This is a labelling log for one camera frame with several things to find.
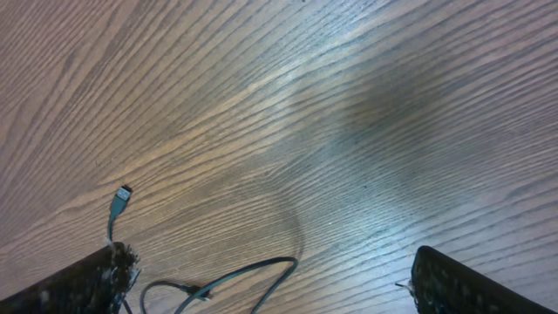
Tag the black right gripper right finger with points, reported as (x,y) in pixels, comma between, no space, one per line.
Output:
(442,285)

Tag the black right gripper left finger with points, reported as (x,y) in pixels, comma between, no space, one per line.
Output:
(95,284)

